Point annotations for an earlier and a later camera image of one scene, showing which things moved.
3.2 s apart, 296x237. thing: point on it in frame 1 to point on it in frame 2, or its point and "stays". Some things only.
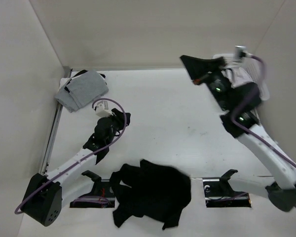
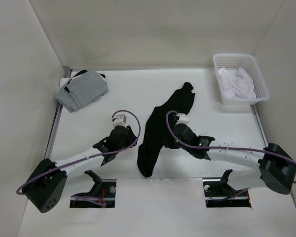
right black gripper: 198,68 to 169,143
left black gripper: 118,114 to 131,138
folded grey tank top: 84,89 stays
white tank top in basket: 237,76 stays
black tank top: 158,191 to 156,131
